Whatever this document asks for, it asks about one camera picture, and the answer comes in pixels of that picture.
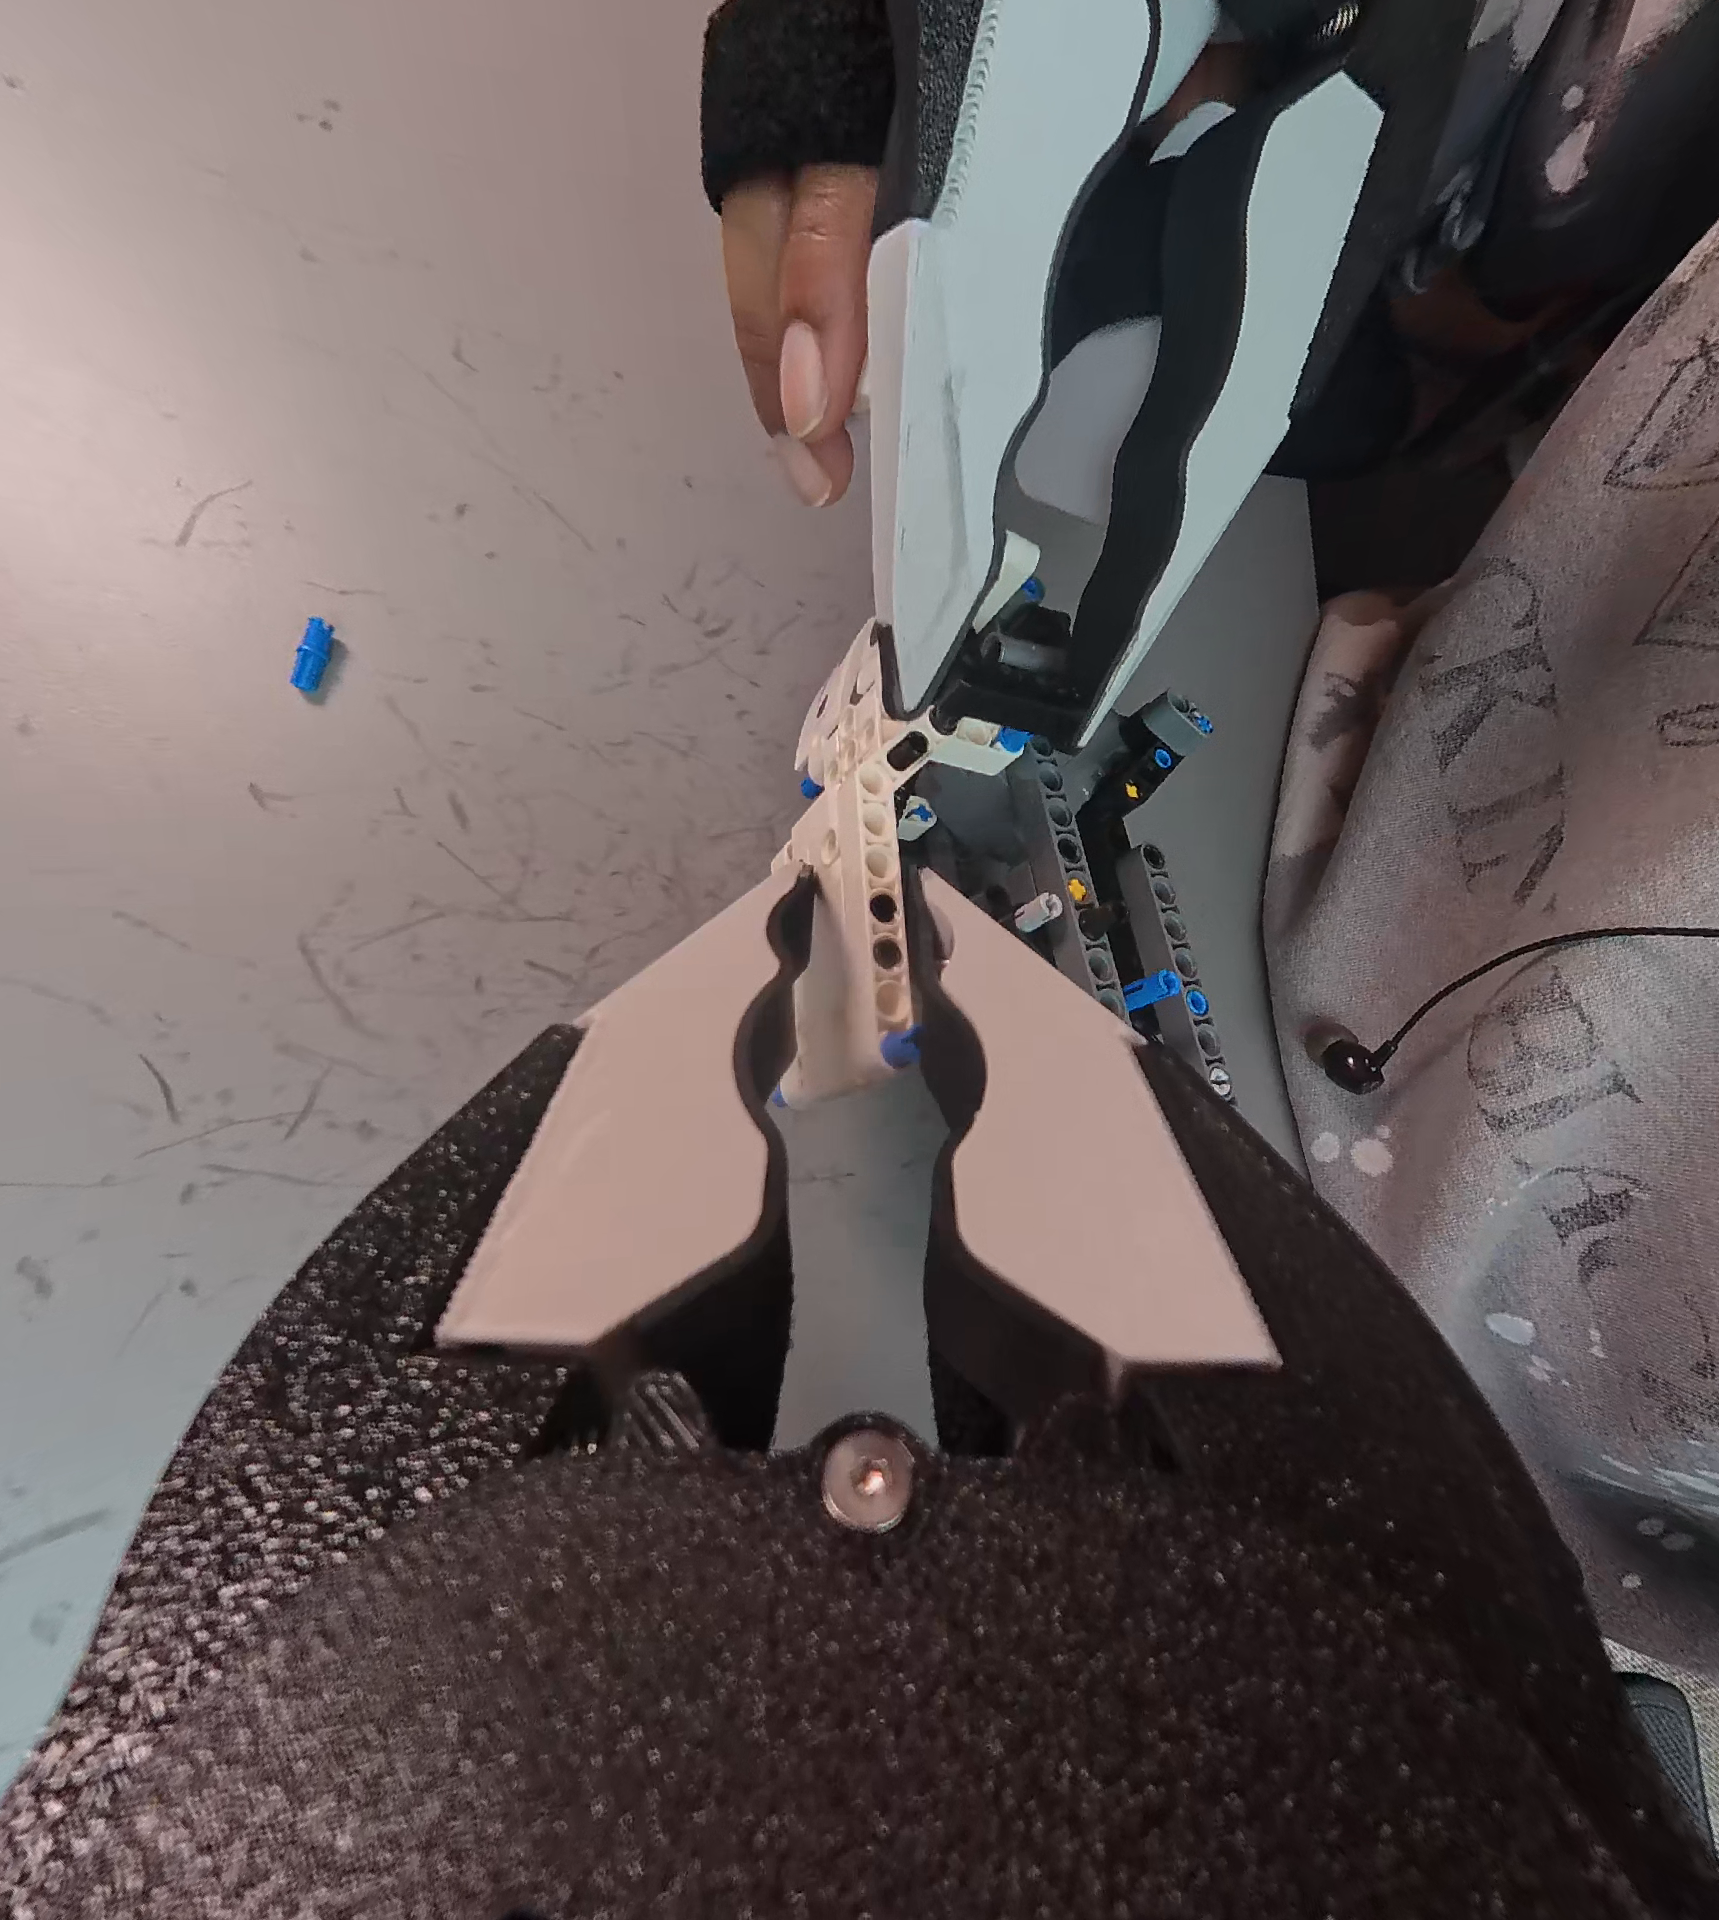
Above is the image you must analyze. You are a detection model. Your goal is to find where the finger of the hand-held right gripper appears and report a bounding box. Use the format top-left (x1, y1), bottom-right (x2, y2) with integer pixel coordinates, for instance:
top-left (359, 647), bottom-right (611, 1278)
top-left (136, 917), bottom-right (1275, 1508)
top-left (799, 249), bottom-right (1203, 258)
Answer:
top-left (859, 0), bottom-right (1205, 722)
top-left (1069, 66), bottom-right (1389, 756)

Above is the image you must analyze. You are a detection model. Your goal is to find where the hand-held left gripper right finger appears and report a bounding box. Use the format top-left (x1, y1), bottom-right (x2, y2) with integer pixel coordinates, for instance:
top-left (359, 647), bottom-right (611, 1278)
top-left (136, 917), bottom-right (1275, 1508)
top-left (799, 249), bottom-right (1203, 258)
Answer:
top-left (903, 876), bottom-right (1283, 1394)

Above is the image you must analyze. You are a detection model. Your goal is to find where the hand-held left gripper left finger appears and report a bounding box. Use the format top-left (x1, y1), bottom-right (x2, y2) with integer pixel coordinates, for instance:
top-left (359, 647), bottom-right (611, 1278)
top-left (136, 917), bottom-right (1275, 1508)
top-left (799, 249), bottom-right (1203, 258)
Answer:
top-left (431, 877), bottom-right (819, 1364)

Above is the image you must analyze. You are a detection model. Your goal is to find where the black earbud cable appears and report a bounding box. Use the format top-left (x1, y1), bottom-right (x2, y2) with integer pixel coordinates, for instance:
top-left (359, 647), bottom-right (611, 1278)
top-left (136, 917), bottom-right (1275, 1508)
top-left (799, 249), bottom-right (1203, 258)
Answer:
top-left (1315, 921), bottom-right (1719, 1094)

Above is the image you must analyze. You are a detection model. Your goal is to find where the person's grey printed sweatshirt torso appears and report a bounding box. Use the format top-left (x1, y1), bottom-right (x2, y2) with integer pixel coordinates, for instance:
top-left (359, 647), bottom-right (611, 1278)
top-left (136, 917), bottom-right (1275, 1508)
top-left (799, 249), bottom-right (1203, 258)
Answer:
top-left (1261, 120), bottom-right (1719, 1883)

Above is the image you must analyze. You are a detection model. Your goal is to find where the grey black toy truck chassis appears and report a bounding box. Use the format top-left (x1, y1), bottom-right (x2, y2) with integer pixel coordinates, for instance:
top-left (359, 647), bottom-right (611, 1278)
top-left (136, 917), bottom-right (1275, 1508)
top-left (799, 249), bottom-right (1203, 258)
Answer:
top-left (933, 696), bottom-right (1239, 1104)

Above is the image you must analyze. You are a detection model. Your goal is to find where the person's right hand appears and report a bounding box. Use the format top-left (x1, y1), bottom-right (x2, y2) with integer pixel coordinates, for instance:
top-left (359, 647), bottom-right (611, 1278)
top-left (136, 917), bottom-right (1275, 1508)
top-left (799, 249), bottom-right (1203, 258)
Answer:
top-left (721, 156), bottom-right (885, 509)

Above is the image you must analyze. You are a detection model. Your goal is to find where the white bent brick beam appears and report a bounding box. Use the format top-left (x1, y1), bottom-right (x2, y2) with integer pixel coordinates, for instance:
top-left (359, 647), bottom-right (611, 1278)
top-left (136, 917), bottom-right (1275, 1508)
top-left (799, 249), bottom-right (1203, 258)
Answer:
top-left (773, 621), bottom-right (951, 1116)

